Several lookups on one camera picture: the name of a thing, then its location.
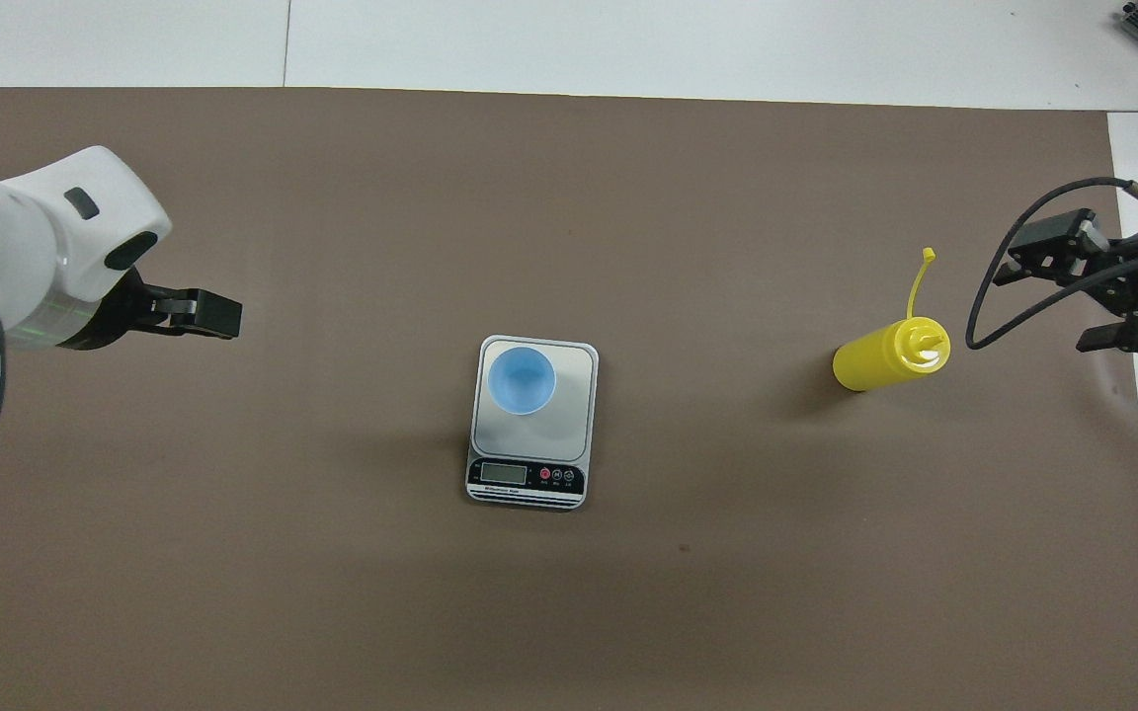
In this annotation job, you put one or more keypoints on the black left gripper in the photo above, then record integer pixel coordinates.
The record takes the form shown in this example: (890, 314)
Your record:
(115, 316)

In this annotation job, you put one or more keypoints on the yellow squeeze bottle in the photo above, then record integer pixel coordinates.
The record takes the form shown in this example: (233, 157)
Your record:
(885, 360)

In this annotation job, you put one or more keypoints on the light blue plastic cup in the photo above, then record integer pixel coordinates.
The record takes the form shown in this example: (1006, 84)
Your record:
(522, 380)

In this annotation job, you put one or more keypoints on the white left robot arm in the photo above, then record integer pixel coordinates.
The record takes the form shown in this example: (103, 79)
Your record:
(6, 257)

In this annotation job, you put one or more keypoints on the silver digital kitchen scale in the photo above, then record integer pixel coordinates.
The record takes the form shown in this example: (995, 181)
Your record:
(529, 444)

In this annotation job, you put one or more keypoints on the brown paper mat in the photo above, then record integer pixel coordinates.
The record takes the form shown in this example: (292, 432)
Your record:
(332, 553)

